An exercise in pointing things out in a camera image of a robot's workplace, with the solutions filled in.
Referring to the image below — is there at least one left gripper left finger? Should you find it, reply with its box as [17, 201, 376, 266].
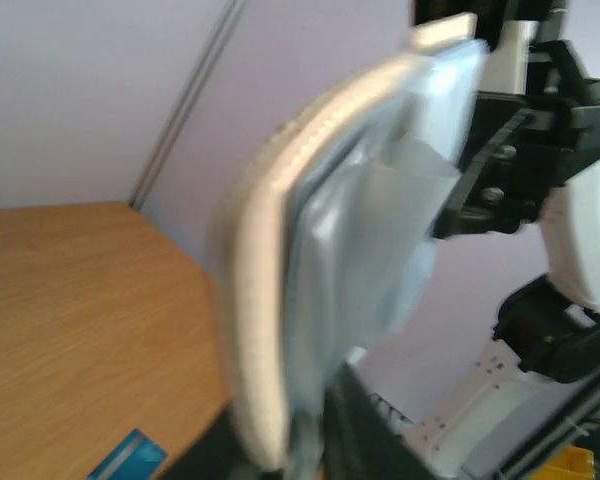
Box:
[164, 409, 260, 480]

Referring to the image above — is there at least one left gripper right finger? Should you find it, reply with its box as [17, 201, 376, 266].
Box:
[324, 364, 434, 480]

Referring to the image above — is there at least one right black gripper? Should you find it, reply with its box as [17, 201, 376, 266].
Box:
[433, 40, 600, 240]

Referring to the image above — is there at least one blue credit card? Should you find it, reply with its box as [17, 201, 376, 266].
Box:
[86, 429, 167, 480]

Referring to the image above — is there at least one beige card holder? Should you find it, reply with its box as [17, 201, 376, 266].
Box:
[214, 13, 487, 479]

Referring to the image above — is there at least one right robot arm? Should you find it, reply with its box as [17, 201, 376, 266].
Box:
[404, 1, 600, 479]

